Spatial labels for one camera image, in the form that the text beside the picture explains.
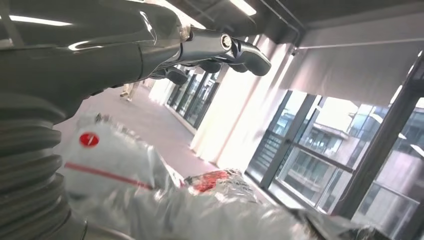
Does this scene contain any grey mailer bag black print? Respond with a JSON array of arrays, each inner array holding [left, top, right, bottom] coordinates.
[[54, 112, 392, 240]]

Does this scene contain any ceiling light strip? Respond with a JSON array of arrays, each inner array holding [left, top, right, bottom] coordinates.
[[8, 14, 73, 27], [228, 0, 258, 17]]

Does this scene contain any person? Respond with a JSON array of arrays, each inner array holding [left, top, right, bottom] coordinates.
[[119, 82, 142, 103]]

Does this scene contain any row of distant windows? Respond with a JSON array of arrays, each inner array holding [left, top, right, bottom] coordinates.
[[165, 66, 221, 130]]

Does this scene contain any white curtain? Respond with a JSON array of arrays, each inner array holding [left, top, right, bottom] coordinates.
[[189, 33, 296, 173]]

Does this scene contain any large glass window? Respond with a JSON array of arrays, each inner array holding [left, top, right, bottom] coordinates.
[[245, 89, 424, 240]]

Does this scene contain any pale roller blind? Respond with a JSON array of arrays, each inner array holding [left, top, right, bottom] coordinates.
[[279, 13, 424, 108]]

